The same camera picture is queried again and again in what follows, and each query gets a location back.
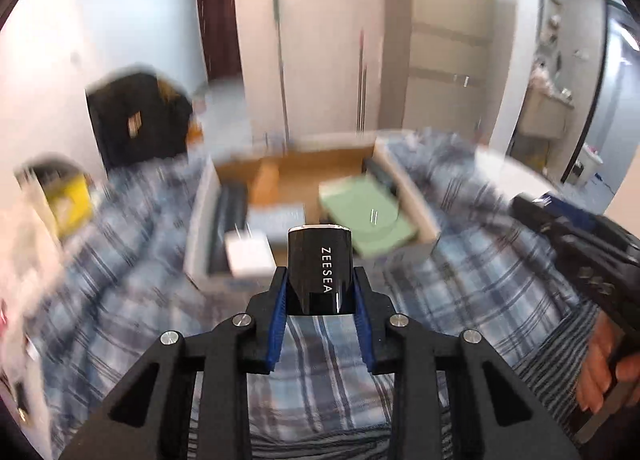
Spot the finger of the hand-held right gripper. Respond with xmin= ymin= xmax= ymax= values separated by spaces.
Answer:
xmin=542 ymin=223 xmax=640 ymax=327
xmin=509 ymin=193 xmax=636 ymax=255

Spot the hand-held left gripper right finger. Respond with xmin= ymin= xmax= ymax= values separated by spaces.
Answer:
xmin=352 ymin=265 xmax=581 ymax=460

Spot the beige refrigerator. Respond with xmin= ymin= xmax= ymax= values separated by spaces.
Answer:
xmin=400 ymin=0 xmax=506 ymax=137

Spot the yellow box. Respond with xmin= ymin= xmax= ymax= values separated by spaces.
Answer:
xmin=45 ymin=175 xmax=96 ymax=237

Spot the black suitcase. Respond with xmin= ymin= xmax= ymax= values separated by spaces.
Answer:
xmin=86 ymin=71 xmax=196 ymax=172

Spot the dark door frame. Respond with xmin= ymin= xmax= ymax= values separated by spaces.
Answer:
xmin=560 ymin=0 xmax=640 ymax=182

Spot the person's right hand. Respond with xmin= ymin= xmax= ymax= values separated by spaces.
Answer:
xmin=575 ymin=314 xmax=632 ymax=414

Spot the white trash bin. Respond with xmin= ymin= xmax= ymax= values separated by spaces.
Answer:
xmin=575 ymin=143 xmax=607 ymax=186

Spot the pink bag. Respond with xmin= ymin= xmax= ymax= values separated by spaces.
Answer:
xmin=530 ymin=60 xmax=558 ymax=91

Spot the dark brown door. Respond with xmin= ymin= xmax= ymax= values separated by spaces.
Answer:
xmin=196 ymin=0 xmax=244 ymax=84

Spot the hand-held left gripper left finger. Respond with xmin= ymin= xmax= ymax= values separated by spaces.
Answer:
xmin=60 ymin=265 xmax=288 ymax=460

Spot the white charger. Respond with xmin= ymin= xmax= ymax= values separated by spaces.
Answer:
xmin=224 ymin=230 xmax=275 ymax=277

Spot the glossy black small box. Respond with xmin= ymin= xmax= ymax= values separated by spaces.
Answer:
xmin=287 ymin=224 xmax=357 ymax=316

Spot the mop with grey handle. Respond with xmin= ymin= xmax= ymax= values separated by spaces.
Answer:
xmin=272 ymin=0 xmax=292 ymax=141

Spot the beige vanity cabinet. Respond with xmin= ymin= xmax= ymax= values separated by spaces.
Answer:
xmin=517 ymin=90 xmax=576 ymax=141

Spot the blue plaid blanket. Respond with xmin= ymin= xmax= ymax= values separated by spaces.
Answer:
xmin=25 ymin=127 xmax=601 ymax=460

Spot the cardboard box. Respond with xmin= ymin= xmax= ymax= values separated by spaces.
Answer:
xmin=182 ymin=133 xmax=443 ymax=291

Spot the green box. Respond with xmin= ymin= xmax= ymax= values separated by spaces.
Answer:
xmin=319 ymin=174 xmax=418 ymax=257

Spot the grey rectangular block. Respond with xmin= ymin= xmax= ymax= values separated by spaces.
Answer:
xmin=247 ymin=204 xmax=307 ymax=241

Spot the white round table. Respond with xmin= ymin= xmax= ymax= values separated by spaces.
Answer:
xmin=475 ymin=147 xmax=576 ymax=201

